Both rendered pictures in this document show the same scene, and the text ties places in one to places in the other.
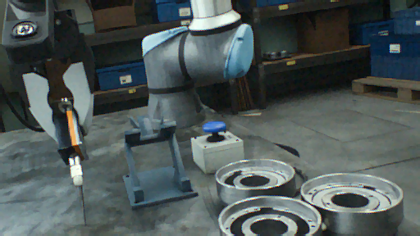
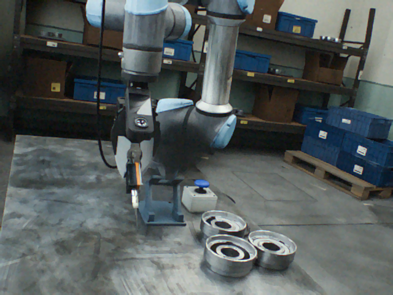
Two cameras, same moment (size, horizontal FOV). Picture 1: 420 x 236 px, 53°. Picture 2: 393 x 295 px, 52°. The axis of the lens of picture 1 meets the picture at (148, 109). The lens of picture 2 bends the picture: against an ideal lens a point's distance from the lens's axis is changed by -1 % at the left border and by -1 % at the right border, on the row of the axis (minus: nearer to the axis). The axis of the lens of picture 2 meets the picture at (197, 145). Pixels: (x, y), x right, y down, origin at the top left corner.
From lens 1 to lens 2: 0.38 m
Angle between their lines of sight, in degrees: 15
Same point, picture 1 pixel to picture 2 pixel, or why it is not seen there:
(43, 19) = (150, 117)
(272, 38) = (234, 96)
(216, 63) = (208, 136)
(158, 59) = (167, 119)
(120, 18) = (111, 39)
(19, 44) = (138, 131)
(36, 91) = (122, 147)
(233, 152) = (210, 202)
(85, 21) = (75, 29)
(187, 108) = (177, 159)
